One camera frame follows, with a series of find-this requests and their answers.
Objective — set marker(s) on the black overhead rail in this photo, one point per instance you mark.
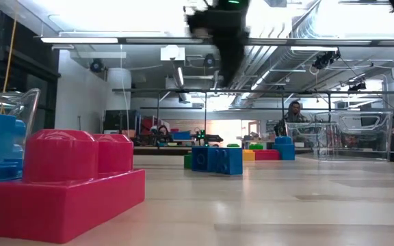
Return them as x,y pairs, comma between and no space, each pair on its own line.
286,92

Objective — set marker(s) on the yellow toy block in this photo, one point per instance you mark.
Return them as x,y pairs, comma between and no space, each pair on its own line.
248,155

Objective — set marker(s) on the ceiling strip light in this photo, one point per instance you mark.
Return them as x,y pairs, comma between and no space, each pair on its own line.
79,40
313,48

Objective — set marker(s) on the small blue toy block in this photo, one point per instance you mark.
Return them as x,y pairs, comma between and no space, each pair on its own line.
229,162
204,159

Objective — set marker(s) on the long red toy block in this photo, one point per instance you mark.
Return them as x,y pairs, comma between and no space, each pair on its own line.
267,154

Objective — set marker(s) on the large red two-stud block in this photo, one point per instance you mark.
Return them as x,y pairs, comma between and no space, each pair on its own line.
63,205

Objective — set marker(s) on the black ceiling camera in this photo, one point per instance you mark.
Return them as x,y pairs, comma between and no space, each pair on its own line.
325,59
357,86

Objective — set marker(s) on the white cylindrical tank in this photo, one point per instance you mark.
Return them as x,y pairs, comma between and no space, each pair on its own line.
119,89

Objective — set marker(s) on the small green toy block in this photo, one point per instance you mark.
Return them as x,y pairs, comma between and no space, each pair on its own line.
187,161

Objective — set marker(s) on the clear plastic bin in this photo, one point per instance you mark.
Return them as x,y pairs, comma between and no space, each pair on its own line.
354,136
33,99

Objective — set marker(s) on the person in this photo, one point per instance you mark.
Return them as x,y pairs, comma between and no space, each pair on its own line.
294,114

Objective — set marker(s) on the blue crate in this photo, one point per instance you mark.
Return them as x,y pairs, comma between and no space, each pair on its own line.
181,135

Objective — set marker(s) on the white ceiling box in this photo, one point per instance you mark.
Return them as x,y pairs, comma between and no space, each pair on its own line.
172,53

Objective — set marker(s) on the green two-stud block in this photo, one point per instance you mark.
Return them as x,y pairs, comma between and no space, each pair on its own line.
256,146
233,145

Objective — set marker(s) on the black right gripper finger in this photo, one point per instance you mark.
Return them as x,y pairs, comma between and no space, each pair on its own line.
226,61
237,58

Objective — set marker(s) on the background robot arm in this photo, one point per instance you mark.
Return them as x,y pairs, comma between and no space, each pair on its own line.
205,136

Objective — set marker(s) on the black round ceiling fixture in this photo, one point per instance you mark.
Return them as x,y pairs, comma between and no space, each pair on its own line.
209,60
96,65

